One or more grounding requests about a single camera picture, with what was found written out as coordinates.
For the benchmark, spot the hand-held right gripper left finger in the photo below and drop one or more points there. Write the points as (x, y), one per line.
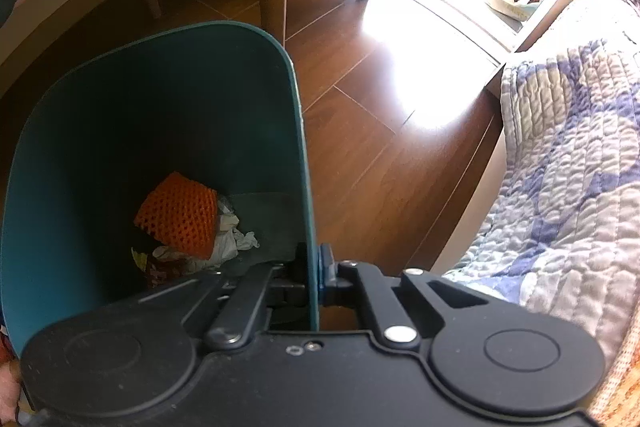
(245, 302)

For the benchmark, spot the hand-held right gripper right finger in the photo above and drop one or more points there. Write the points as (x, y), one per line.
(326, 269)

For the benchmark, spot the white tissue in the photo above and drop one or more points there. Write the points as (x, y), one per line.
(232, 232)

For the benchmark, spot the orange foam fruit net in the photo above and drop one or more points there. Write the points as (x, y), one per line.
(177, 217)

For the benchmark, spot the teal plastic trash bin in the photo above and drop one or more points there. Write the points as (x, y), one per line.
(100, 132)

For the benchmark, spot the red yellow snack wrapper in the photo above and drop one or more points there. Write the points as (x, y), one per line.
(155, 274)

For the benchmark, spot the blue and white quilt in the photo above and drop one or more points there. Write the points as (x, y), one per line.
(565, 157)

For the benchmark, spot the orange patterned cloth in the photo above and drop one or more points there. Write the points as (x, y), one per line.
(620, 387)

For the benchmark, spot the wooden bed frame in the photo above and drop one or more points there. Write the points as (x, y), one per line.
(480, 187)

